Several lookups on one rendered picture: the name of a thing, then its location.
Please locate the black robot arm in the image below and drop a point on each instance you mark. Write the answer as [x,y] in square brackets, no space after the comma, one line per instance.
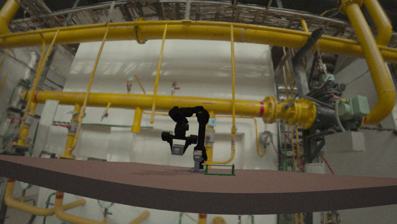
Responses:
[179,115]

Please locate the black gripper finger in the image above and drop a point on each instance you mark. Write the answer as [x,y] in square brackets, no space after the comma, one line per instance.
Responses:
[187,143]
[170,141]

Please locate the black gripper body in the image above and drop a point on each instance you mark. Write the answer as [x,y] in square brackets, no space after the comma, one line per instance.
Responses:
[179,135]

